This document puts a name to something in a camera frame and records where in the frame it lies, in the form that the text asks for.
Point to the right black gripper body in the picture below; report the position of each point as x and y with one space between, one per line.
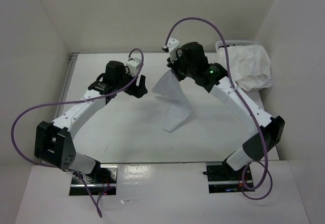
187 69

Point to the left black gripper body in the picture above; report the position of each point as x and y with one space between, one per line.
126 76

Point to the white pleated skirt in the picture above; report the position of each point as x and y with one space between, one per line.
250 67

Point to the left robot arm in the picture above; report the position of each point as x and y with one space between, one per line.
54 140

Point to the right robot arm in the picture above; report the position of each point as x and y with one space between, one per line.
265 130

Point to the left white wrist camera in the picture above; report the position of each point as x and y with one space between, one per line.
133 65

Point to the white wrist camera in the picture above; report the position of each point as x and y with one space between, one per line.
171 48
133 65

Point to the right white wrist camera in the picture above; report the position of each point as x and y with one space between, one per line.
171 48

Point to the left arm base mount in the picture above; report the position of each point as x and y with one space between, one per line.
107 181

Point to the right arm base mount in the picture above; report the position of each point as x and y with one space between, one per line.
222 179

